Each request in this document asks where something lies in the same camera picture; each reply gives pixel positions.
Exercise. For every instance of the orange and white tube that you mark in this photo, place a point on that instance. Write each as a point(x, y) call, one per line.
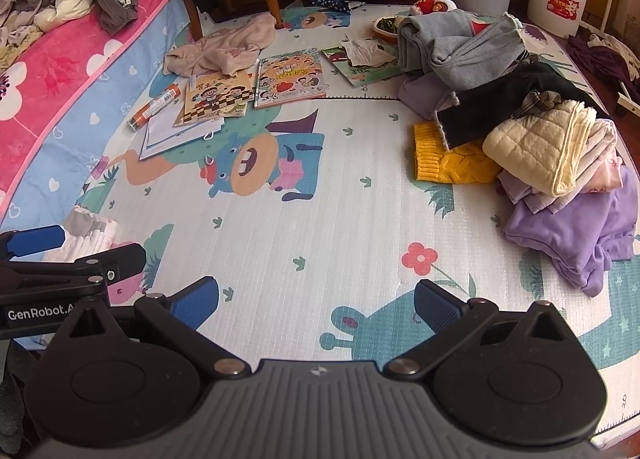
point(152, 108)

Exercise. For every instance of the cream quilted jacket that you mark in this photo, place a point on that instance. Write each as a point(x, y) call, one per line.
point(530, 144)

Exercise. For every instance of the yellow knit sweater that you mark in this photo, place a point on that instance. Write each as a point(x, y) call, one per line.
point(435, 159)

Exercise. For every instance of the pale yellow cloth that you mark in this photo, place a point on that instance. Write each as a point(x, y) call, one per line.
point(15, 46)

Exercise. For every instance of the dark purple cloth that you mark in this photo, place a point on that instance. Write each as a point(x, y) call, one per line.
point(600, 61)

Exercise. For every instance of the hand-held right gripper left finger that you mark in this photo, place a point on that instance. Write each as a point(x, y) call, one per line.
point(192, 301)

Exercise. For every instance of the yellow cartoon book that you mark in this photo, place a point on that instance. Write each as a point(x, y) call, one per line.
point(210, 99)

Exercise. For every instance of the purple sweatshirt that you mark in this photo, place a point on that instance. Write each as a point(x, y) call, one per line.
point(565, 229)

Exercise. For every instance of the plaid cloth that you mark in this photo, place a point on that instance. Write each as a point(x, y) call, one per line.
point(542, 100)

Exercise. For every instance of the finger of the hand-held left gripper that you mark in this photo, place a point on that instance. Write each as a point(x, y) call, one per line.
point(37, 241)
point(122, 259)

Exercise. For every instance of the white ruffled cloth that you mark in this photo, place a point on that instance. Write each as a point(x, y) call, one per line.
point(90, 234)

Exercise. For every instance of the beige plush toy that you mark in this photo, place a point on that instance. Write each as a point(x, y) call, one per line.
point(225, 46)

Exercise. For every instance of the red plush toy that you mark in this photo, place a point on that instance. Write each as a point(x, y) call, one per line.
point(430, 4)

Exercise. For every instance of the orange cartoon book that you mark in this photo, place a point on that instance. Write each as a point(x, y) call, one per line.
point(290, 79)

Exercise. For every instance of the black garment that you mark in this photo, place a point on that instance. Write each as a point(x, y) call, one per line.
point(490, 104)

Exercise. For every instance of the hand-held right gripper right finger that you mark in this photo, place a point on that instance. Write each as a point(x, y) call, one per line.
point(437, 304)

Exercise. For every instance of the pink and blue floral blanket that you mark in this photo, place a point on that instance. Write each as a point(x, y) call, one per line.
point(60, 104)

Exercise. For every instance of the lavender garment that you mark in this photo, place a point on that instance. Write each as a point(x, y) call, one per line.
point(425, 94)

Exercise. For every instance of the green book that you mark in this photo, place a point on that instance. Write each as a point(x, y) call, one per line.
point(372, 73)

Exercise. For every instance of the white paper booklet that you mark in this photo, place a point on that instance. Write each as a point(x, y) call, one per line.
point(165, 136)

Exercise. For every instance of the crumpled white paper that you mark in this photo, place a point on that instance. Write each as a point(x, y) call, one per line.
point(365, 51)

